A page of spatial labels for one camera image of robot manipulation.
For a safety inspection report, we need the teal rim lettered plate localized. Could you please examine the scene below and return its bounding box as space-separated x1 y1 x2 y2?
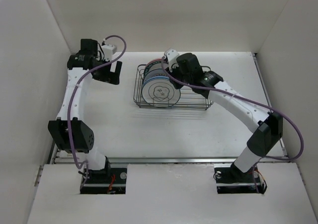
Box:
143 66 165 83

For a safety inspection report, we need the pink plate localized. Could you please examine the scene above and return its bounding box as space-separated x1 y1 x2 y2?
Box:
145 58 162 71

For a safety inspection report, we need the white plate black rim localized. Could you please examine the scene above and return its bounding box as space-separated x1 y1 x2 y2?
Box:
142 81 181 107

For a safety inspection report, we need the metal wire dish rack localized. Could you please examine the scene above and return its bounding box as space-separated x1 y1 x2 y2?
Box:
133 65 214 110

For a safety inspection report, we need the blue plate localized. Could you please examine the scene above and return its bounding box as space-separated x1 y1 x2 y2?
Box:
142 76 169 91

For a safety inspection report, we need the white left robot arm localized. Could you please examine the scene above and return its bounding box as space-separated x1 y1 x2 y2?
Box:
48 39 122 183

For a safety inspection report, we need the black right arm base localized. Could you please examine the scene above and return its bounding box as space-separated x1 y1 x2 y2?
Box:
213 165 267 194

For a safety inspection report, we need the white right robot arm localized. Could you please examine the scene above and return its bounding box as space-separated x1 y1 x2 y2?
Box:
164 50 283 181

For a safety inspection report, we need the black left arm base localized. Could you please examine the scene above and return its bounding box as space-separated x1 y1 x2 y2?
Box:
79 165 127 195

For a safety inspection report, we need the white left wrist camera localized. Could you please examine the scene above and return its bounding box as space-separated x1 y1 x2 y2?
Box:
101 41 117 61

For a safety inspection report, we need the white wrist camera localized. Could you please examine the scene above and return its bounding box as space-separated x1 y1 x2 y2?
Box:
164 48 179 71
101 41 117 61

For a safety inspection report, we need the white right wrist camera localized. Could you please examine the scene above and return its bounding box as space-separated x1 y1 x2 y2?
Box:
164 48 179 71

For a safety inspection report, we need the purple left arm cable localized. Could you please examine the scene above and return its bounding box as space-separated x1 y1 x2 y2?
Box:
67 35 127 185

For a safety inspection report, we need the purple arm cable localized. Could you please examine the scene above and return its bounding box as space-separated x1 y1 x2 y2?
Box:
161 56 304 194
67 35 127 185

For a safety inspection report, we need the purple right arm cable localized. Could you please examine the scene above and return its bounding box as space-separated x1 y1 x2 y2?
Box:
161 56 304 194

